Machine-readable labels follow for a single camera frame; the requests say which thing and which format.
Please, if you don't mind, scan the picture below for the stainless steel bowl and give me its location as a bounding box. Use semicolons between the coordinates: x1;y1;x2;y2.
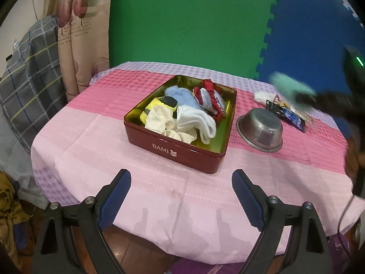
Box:
236;108;283;153

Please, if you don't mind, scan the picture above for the black cable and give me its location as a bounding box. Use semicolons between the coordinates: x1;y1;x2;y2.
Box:
336;194;357;263

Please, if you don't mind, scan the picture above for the red tin box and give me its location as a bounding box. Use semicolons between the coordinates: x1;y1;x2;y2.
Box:
123;74;238;174

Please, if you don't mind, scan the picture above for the cream cloth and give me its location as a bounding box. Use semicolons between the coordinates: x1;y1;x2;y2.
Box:
144;105;197;145

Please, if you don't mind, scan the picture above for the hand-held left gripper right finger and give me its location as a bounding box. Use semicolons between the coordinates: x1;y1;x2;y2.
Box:
232;169;334;274

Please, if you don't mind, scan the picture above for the light blue fluffy sock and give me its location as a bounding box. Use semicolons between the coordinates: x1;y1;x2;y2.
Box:
164;86;198;107

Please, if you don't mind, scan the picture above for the yellow grey sock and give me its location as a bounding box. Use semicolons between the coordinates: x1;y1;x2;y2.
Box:
140;97;179;124

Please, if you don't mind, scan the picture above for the blue foam mat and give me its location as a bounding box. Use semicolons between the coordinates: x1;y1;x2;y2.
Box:
255;0;365;97

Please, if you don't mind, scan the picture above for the mustard cloth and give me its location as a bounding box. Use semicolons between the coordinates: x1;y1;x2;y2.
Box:
0;171;32;263

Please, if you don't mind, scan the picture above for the teal fluffy scrunchie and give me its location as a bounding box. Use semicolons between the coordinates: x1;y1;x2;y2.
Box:
269;73;317;103

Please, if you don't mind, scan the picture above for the white printed fabric pouch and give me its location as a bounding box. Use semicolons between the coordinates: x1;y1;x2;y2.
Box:
200;88;227;116

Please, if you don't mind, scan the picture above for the clear plastic packet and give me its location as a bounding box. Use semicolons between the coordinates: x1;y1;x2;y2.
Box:
274;94;314;123

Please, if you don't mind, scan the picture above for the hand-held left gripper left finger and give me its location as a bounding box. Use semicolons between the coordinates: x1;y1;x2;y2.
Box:
32;169;132;274

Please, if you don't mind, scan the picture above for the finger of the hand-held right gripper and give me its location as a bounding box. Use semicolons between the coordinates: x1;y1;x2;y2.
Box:
295;91;344;112

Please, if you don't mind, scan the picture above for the dark blue snack packet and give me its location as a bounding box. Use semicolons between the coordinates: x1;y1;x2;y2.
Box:
266;99;306;133

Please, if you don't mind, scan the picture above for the pale grey cloth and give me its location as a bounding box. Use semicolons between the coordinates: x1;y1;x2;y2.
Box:
0;111;49;206

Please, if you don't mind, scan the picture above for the floral beige curtain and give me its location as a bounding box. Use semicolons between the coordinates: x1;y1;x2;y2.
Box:
47;0;115;103

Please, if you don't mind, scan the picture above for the green foam mat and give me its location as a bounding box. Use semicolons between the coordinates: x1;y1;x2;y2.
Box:
110;0;281;80

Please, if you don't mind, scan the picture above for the red white sock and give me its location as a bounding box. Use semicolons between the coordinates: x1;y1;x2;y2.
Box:
192;79;226;117

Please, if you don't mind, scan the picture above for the grey plaid cloth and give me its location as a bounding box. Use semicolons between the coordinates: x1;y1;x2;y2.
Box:
0;15;67;155

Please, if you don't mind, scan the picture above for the purple printed mat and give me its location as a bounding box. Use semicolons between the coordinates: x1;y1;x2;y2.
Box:
168;258;246;274

